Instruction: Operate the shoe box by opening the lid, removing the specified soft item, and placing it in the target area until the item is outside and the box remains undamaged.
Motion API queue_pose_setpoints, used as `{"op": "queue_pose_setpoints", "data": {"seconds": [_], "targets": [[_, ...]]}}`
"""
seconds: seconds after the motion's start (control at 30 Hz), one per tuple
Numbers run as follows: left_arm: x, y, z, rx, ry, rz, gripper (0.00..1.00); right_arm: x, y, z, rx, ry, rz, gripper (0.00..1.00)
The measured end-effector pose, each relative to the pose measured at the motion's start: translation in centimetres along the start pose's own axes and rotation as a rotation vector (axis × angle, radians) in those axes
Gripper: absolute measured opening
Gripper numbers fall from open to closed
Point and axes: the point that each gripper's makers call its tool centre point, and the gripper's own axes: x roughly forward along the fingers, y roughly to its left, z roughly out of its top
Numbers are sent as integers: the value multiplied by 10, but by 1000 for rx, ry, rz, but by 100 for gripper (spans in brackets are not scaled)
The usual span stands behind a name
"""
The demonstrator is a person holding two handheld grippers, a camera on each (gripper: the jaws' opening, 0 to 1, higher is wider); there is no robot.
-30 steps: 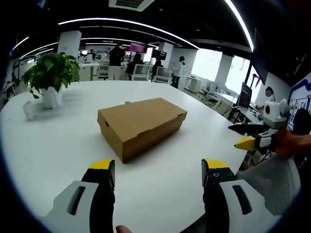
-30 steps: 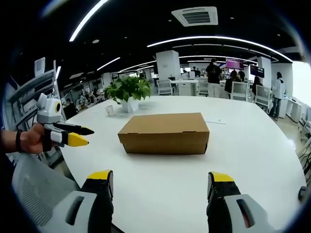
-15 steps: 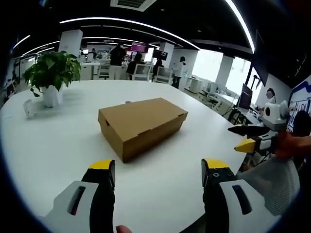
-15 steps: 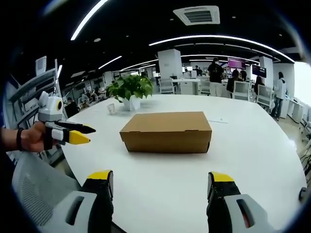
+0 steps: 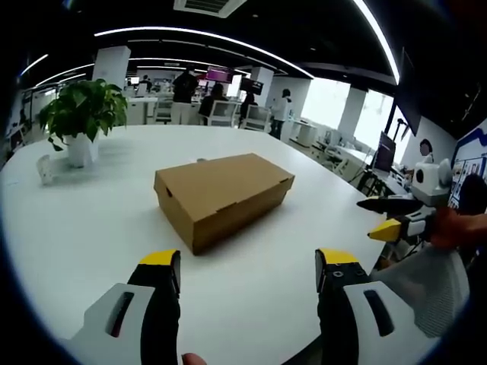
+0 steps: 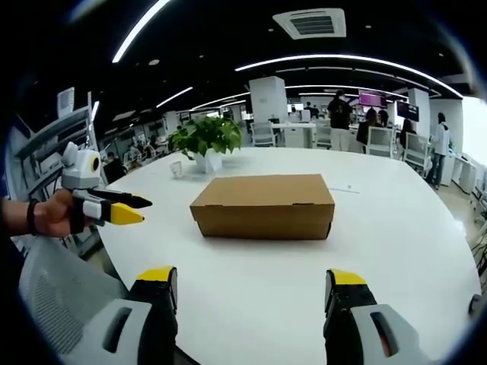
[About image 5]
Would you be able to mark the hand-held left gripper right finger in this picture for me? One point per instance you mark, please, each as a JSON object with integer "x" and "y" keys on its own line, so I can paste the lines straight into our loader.
{"x": 342, "y": 304}

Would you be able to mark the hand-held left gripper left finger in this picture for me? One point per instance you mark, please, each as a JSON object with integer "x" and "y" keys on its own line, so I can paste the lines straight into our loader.
{"x": 152, "y": 304}

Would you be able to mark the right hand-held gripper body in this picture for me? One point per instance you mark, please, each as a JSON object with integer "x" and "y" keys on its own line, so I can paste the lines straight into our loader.
{"x": 430, "y": 182}

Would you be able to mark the brown cardboard shoe box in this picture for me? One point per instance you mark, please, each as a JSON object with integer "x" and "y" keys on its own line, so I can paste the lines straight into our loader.
{"x": 224, "y": 197}

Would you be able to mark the person's right hand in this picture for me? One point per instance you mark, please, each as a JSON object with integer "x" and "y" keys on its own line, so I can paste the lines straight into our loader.
{"x": 456, "y": 228}

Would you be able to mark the person's left hand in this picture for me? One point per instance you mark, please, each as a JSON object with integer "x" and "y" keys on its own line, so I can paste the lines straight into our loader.
{"x": 194, "y": 359}

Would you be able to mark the blue white poster board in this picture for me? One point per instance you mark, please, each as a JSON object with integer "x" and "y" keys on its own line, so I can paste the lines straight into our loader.
{"x": 470, "y": 159}

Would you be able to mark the dark monitor on stand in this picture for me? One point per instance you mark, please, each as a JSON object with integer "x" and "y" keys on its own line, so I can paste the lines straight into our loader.
{"x": 385, "y": 152}

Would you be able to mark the grey mesh chair back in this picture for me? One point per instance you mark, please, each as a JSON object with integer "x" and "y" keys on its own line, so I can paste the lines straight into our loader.
{"x": 430, "y": 289}

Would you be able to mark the large dark hanging panel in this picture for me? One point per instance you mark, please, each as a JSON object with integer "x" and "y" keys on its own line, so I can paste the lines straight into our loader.
{"x": 409, "y": 95}

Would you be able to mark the white office chair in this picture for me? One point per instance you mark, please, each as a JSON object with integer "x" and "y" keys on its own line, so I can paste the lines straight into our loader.
{"x": 222, "y": 113}
{"x": 256, "y": 117}

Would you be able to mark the small crumpled white object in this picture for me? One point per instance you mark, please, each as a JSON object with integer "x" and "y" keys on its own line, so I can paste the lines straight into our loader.
{"x": 45, "y": 171}

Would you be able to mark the white office desk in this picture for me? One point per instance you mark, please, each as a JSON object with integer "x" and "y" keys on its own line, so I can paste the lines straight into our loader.
{"x": 142, "y": 108}

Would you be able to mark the green potted plant white pot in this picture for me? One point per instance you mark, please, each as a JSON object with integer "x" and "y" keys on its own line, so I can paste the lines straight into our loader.
{"x": 85, "y": 110}

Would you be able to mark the pink lit monitor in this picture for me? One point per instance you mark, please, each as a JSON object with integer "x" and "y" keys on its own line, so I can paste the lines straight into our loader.
{"x": 220, "y": 74}

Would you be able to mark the ceiling air vent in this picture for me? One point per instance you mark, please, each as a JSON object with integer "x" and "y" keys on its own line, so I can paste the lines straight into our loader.
{"x": 209, "y": 7}

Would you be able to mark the dark wall screen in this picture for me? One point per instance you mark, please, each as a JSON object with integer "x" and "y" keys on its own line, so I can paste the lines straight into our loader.
{"x": 252, "y": 86}

